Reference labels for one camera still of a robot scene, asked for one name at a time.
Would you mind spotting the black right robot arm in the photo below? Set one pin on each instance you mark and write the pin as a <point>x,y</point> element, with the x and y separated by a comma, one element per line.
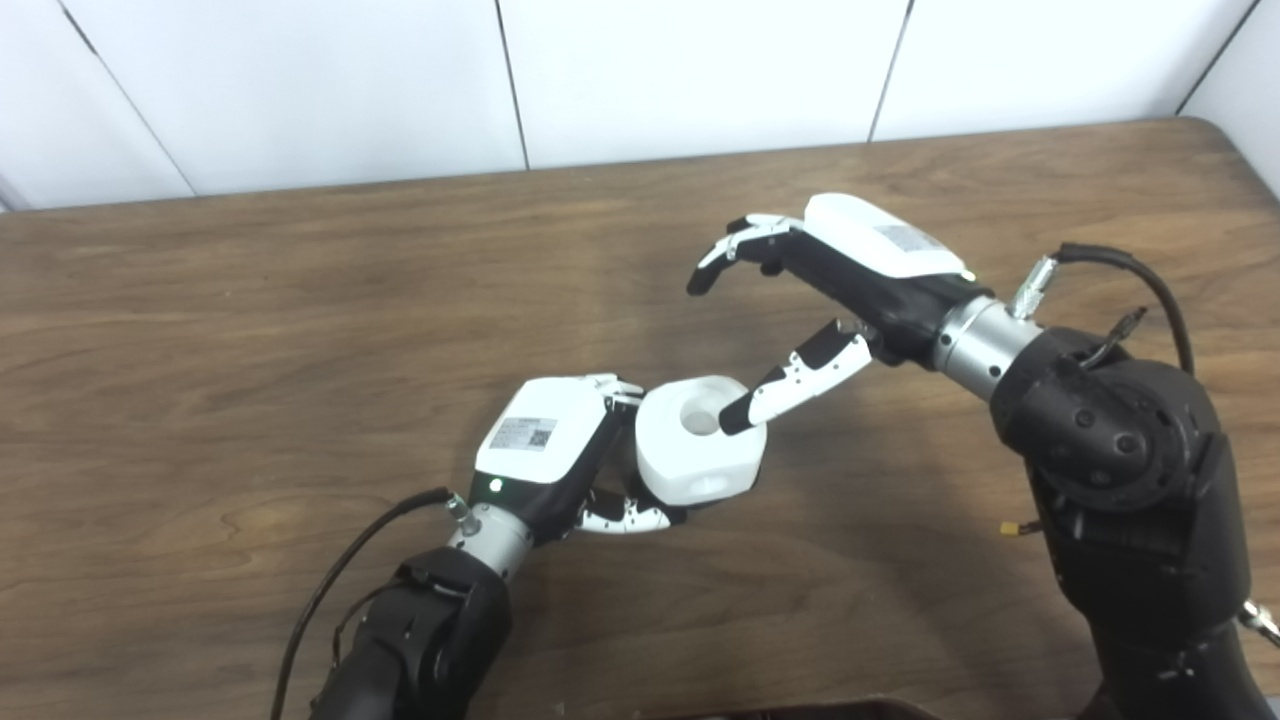
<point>1140,500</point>

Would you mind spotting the black plastic holder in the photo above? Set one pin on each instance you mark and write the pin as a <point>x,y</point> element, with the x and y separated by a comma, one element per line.
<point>606,498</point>

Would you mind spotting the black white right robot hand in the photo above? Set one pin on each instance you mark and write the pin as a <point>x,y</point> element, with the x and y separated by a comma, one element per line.
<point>880,270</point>

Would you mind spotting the round white plastic piece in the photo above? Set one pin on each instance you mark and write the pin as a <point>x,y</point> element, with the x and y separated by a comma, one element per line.
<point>690,460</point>

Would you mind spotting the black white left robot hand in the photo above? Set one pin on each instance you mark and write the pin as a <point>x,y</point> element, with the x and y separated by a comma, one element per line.
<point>545,440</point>

